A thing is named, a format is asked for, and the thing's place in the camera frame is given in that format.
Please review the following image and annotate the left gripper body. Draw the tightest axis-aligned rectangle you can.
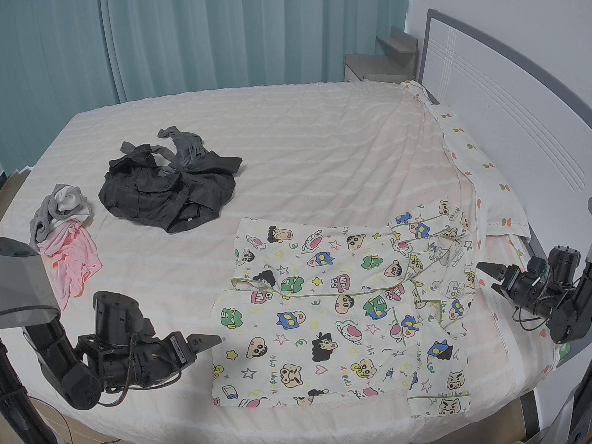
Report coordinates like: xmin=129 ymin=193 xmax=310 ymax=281
xmin=105 ymin=332 xmax=196 ymax=388

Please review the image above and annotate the pink striped garment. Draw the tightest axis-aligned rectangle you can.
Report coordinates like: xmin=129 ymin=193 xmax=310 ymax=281
xmin=37 ymin=222 xmax=103 ymax=311

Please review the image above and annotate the black garment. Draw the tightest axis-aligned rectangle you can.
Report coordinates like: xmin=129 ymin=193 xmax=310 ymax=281
xmin=98 ymin=142 xmax=243 ymax=235

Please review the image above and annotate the white printed pillow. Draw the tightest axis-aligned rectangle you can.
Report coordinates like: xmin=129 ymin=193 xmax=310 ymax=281
xmin=400 ymin=80 xmax=532 ymax=242

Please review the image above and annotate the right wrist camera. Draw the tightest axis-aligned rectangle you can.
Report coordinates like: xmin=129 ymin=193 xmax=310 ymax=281
xmin=527 ymin=256 xmax=550 ymax=280

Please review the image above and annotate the blue-green curtain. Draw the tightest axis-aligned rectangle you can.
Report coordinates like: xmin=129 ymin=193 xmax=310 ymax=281
xmin=99 ymin=0 xmax=410 ymax=105
xmin=0 ymin=0 xmax=123 ymax=170

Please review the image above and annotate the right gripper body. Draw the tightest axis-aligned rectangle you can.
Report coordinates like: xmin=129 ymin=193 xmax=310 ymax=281
xmin=490 ymin=268 xmax=552 ymax=316

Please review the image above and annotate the grey bedside table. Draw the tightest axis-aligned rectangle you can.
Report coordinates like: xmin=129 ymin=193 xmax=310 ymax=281
xmin=344 ymin=26 xmax=419 ymax=83

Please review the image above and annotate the white printed pyjama top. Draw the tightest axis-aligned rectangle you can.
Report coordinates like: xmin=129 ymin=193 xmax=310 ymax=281
xmin=212 ymin=199 xmax=484 ymax=420

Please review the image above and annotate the bed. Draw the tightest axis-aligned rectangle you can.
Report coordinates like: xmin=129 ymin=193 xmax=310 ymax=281
xmin=0 ymin=8 xmax=592 ymax=438

